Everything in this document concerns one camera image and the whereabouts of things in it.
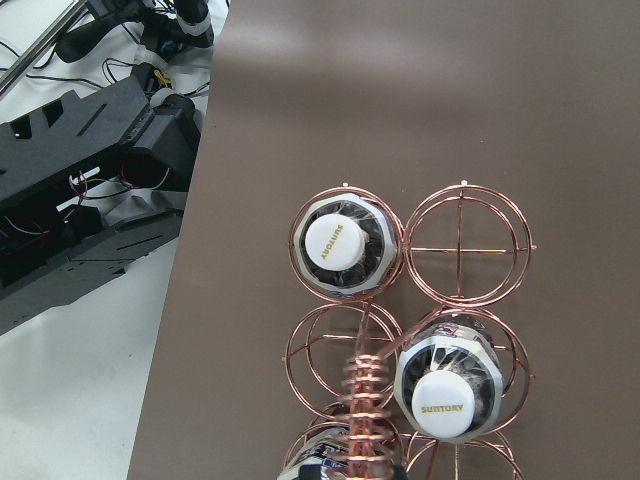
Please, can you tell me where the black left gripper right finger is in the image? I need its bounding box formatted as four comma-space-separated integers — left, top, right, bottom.
392, 465, 408, 480

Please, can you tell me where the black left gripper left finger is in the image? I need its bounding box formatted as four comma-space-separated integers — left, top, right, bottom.
298, 464, 323, 480

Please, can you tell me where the copper wire bottle basket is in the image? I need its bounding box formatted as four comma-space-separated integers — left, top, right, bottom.
282, 182, 534, 479

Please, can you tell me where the suntory tea bottle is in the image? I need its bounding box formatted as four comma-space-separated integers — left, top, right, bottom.
277, 402, 349, 480
394, 314, 503, 443
288, 186, 403, 302

